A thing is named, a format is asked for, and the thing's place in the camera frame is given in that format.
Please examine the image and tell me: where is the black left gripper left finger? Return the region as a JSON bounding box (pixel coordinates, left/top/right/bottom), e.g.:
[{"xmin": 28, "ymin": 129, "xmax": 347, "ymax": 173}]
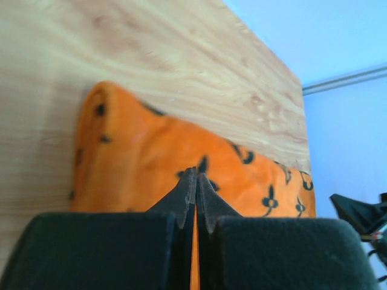
[{"xmin": 1, "ymin": 168, "xmax": 196, "ymax": 289}]

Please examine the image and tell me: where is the orange monogram pillowcase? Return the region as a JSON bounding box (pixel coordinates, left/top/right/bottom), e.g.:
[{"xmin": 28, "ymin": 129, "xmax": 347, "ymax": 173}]
[{"xmin": 68, "ymin": 80, "xmax": 317, "ymax": 290}]

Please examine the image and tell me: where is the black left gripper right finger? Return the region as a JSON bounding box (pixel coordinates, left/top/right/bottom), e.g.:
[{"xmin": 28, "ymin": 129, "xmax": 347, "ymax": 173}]
[{"xmin": 196, "ymin": 174, "xmax": 379, "ymax": 290}]

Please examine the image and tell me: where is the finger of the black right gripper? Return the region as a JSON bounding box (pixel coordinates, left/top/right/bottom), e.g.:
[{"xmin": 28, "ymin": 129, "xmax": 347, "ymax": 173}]
[{"xmin": 330, "ymin": 194, "xmax": 386, "ymax": 234}]

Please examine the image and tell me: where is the right aluminium frame post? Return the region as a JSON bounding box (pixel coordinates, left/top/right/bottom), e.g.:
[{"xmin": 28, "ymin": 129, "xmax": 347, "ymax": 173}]
[{"xmin": 302, "ymin": 63, "xmax": 386, "ymax": 96}]

